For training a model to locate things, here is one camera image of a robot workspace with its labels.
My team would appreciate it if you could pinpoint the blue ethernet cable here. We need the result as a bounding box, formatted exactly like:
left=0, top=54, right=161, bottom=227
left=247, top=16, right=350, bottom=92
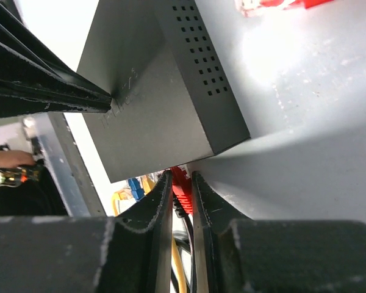
left=126, top=177, right=145, bottom=202

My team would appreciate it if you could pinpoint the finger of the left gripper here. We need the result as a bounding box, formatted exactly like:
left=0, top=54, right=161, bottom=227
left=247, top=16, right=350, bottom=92
left=0, top=1, right=111, bottom=101
left=0, top=80, right=111, bottom=118

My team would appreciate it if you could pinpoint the red ethernet cable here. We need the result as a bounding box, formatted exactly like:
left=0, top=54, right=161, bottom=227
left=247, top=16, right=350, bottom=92
left=170, top=0, right=336, bottom=215

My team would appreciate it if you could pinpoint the black network switch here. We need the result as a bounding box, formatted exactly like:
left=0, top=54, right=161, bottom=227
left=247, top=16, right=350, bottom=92
left=77, top=1, right=249, bottom=182

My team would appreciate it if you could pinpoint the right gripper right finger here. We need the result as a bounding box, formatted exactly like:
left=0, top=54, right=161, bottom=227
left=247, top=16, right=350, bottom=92
left=192, top=172, right=366, bottom=292

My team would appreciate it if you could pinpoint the black ethernet cable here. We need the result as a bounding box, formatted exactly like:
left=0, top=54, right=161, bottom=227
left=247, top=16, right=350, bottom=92
left=170, top=201, right=193, bottom=293

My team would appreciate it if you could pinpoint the yellow ethernet cable looped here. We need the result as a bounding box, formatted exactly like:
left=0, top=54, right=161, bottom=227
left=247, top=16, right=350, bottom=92
left=110, top=175, right=188, bottom=293

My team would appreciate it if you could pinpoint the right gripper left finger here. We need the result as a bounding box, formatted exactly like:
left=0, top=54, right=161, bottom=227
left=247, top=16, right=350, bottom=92
left=0, top=171, right=173, bottom=292

